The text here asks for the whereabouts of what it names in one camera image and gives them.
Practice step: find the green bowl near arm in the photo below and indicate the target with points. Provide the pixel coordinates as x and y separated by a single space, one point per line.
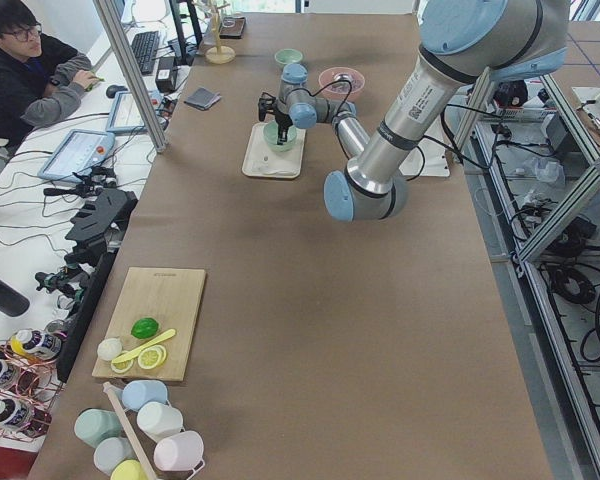
288 56

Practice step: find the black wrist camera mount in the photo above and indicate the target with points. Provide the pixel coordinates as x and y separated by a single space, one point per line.
267 105

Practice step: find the beige rabbit tray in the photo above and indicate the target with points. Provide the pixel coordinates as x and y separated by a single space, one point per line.
265 161

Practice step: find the seated person in black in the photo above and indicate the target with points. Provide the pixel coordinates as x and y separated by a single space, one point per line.
42 79

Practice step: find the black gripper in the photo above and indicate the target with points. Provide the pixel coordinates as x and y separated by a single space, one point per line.
281 120

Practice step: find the yellow plastic knife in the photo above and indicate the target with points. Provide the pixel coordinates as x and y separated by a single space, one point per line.
132 354

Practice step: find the teach pendant tablet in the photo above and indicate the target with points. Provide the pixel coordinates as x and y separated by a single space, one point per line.
76 155
124 116

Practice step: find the green bowl on tray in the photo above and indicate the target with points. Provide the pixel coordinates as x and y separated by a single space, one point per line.
279 146

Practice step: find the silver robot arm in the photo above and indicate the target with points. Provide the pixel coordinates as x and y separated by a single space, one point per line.
515 40

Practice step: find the yellow cup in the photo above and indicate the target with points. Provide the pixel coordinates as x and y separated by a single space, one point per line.
129 469

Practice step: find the grey cup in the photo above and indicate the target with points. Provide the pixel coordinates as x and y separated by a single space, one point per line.
110 453

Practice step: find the blue cup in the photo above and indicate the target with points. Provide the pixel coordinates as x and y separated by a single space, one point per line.
138 393

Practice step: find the green lime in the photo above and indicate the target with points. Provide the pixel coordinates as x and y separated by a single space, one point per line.
145 328

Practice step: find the wooden cup tree stand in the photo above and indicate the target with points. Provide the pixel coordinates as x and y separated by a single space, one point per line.
216 53

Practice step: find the white garlic bulb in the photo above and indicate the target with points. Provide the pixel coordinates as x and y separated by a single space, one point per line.
109 348

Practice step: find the aluminium frame post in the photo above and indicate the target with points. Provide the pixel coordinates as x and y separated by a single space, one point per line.
131 72

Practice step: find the grey folded cloth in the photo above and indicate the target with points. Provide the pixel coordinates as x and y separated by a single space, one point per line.
202 99

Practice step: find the green cup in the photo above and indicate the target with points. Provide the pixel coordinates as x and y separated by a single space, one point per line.
93 426

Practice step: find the lemon slice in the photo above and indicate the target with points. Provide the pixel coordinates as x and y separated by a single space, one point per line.
122 366
152 357

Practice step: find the pink bowl with ice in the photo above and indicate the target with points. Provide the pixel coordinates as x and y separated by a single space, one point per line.
326 77

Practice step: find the black keyboard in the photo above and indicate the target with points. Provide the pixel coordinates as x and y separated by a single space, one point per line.
144 46

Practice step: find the pink cup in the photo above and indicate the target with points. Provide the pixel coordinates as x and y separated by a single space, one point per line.
183 451

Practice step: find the metal ice scoop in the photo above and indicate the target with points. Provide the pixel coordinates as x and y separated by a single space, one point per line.
342 81

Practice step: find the white cup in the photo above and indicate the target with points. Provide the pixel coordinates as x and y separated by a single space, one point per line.
159 421

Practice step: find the green bowl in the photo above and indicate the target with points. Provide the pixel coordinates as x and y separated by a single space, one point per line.
279 146
270 130

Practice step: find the wooden cutting board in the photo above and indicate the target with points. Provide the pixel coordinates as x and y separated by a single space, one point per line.
154 318

